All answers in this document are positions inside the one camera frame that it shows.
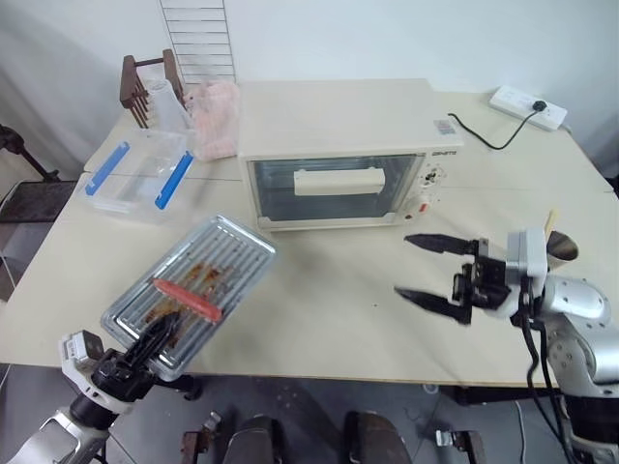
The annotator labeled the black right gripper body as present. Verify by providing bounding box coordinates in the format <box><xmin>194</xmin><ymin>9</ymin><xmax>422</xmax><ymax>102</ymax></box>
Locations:
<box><xmin>452</xmin><ymin>238</ymin><xmax>512</xmax><ymax>311</ymax></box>

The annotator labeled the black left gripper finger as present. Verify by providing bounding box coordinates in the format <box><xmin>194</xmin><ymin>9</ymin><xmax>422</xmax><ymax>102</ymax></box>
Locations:
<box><xmin>157</xmin><ymin>312</ymin><xmax>184</xmax><ymax>355</ymax></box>
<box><xmin>126</xmin><ymin>312</ymin><xmax>173</xmax><ymax>367</ymax></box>

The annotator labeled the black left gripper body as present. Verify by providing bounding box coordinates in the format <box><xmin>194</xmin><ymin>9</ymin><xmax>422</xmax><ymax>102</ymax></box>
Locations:
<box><xmin>90</xmin><ymin>347</ymin><xmax>157</xmax><ymax>403</ymax></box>

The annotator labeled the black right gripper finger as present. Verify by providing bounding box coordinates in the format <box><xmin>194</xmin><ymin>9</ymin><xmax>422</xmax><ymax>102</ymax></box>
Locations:
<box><xmin>393</xmin><ymin>286</ymin><xmax>474</xmax><ymax>326</ymax></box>
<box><xmin>404</xmin><ymin>232</ymin><xmax>481</xmax><ymax>256</ymax></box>

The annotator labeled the silver metal baking tray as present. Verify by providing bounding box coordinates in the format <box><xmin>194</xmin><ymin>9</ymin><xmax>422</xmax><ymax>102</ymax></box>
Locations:
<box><xmin>99</xmin><ymin>215</ymin><xmax>280</xmax><ymax>384</ymax></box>

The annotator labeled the red sausage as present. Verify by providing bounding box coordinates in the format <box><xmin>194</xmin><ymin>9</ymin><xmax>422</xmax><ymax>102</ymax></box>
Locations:
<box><xmin>152</xmin><ymin>276</ymin><xmax>224</xmax><ymax>324</ymax></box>

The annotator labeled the white oven dial knob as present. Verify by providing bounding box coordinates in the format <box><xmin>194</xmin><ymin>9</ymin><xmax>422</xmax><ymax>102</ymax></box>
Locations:
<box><xmin>418</xmin><ymin>166</ymin><xmax>447</xmax><ymax>190</ymax></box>

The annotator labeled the cream toaster oven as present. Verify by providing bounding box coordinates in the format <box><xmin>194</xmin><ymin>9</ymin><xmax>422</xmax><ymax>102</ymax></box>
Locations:
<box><xmin>236</xmin><ymin>77</ymin><xmax>466</xmax><ymax>234</ymax></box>

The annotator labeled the glass oven door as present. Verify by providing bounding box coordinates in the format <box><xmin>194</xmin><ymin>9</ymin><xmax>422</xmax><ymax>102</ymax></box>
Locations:
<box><xmin>244</xmin><ymin>153</ymin><xmax>426</xmax><ymax>226</ymax></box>

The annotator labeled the shiny metal cup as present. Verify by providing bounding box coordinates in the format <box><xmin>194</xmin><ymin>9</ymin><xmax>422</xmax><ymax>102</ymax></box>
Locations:
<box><xmin>545</xmin><ymin>230</ymin><xmax>580</xmax><ymax>273</ymax></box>

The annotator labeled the wooden stick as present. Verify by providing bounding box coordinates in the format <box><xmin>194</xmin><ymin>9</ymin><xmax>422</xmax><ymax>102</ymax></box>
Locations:
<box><xmin>543</xmin><ymin>208</ymin><xmax>560</xmax><ymax>243</ymax></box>

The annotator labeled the dark rounded shape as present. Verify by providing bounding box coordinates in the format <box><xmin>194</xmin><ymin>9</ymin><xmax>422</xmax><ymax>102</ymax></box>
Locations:
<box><xmin>341</xmin><ymin>409</ymin><xmax>405</xmax><ymax>464</ymax></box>
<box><xmin>225</xmin><ymin>414</ymin><xmax>285</xmax><ymax>464</ymax></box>

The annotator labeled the blue container clip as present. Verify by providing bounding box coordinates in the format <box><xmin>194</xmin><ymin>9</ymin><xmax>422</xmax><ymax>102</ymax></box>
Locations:
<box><xmin>154</xmin><ymin>150</ymin><xmax>195</xmax><ymax>211</ymax></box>
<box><xmin>84</xmin><ymin>140</ymin><xmax>132</xmax><ymax>197</ymax></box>

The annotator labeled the white power strip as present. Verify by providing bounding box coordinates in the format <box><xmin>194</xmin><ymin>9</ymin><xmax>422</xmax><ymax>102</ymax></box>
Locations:
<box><xmin>488</xmin><ymin>84</ymin><xmax>569</xmax><ymax>132</ymax></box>

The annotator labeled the clear plastic storage container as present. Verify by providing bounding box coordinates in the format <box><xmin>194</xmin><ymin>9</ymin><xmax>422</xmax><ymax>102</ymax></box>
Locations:
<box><xmin>74</xmin><ymin>127</ymin><xmax>195</xmax><ymax>227</ymax></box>

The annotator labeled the dark mesh platform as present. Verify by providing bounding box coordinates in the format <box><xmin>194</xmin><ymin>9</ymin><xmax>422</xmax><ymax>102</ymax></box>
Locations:
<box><xmin>0</xmin><ymin>179</ymin><xmax>80</xmax><ymax>225</ymax></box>

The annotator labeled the clear plastic cup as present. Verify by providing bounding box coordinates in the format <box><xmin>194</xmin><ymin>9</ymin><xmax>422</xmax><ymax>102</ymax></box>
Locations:
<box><xmin>146</xmin><ymin>78</ymin><xmax>192</xmax><ymax>134</ymax></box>

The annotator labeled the black metal stand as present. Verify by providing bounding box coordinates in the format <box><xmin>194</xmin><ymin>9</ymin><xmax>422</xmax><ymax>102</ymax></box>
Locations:
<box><xmin>0</xmin><ymin>122</ymin><xmax>62</xmax><ymax>184</ymax></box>

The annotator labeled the brown wooden rack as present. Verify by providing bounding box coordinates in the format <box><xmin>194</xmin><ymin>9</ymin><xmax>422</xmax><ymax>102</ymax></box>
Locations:
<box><xmin>119</xmin><ymin>47</ymin><xmax>188</xmax><ymax>130</ymax></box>

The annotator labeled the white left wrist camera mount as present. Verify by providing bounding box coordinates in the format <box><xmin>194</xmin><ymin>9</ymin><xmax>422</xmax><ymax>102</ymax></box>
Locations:
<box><xmin>57</xmin><ymin>330</ymin><xmax>137</xmax><ymax>417</ymax></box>

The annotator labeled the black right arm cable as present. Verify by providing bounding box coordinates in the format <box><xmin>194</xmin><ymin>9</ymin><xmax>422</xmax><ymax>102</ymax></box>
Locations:
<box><xmin>516</xmin><ymin>284</ymin><xmax>589</xmax><ymax>464</ymax></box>

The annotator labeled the brown metal bracket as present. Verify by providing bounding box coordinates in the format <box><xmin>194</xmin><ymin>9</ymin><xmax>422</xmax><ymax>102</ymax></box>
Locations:
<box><xmin>433</xmin><ymin>426</ymin><xmax>487</xmax><ymax>464</ymax></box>
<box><xmin>180</xmin><ymin>410</ymin><xmax>229</xmax><ymax>464</ymax></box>

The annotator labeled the black oven power cord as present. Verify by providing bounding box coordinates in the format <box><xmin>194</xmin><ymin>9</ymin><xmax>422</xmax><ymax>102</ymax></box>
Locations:
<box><xmin>446</xmin><ymin>107</ymin><xmax>538</xmax><ymax>152</ymax></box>

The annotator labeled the black table frame bar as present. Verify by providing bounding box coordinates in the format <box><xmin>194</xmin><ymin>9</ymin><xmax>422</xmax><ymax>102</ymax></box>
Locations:
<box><xmin>454</xmin><ymin>384</ymin><xmax>567</xmax><ymax>407</ymax></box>

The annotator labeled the cream oven door handle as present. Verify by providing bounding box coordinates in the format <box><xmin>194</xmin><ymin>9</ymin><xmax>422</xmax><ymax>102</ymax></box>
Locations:
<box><xmin>292</xmin><ymin>166</ymin><xmax>387</xmax><ymax>196</ymax></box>

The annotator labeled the white floor cable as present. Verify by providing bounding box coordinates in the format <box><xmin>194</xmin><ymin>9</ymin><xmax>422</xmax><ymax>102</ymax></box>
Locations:
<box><xmin>513</xmin><ymin>399</ymin><xmax>529</xmax><ymax>464</ymax></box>

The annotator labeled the metal wire grid rack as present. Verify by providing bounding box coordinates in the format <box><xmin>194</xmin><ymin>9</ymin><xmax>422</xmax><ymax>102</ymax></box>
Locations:
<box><xmin>159</xmin><ymin>0</ymin><xmax>239</xmax><ymax>87</ymax></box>

